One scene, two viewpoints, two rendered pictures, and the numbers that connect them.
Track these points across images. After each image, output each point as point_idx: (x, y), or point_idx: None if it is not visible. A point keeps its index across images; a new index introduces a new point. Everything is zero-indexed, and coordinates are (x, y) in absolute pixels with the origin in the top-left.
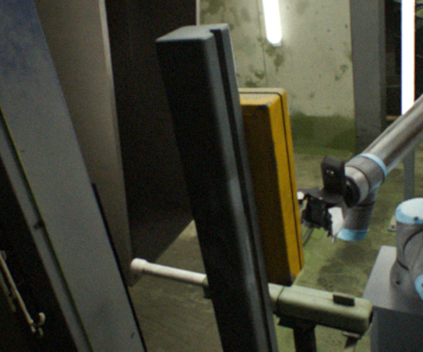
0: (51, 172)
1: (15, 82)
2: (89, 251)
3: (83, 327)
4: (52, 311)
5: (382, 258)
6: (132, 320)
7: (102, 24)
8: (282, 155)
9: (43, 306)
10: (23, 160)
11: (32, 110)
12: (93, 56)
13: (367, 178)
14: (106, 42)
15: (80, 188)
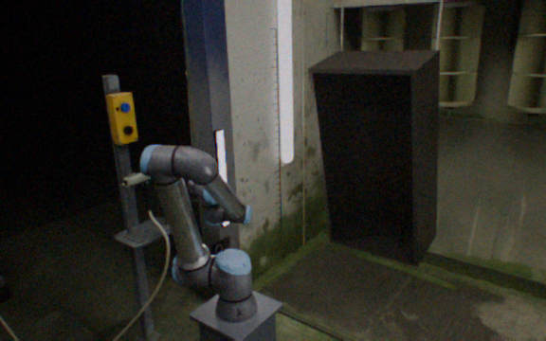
0: (200, 116)
1: (196, 84)
2: (206, 149)
3: None
4: None
5: (268, 300)
6: None
7: (311, 87)
8: (110, 109)
9: None
10: (193, 106)
11: (199, 95)
12: (317, 102)
13: (193, 185)
14: (313, 98)
15: (208, 128)
